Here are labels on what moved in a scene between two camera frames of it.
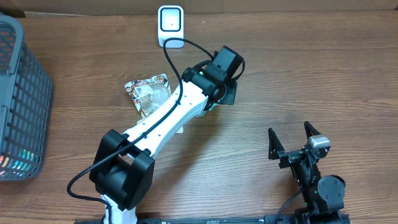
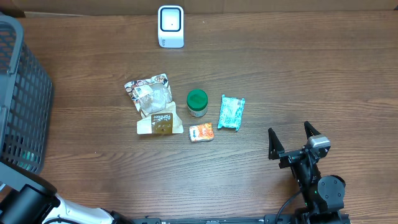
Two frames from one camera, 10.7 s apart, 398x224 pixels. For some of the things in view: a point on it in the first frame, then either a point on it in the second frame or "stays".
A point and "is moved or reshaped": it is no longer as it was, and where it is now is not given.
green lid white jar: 212,106 is moved or reshaped
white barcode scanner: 171,25 stays
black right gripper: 290,157 stays
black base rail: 326,218 stays
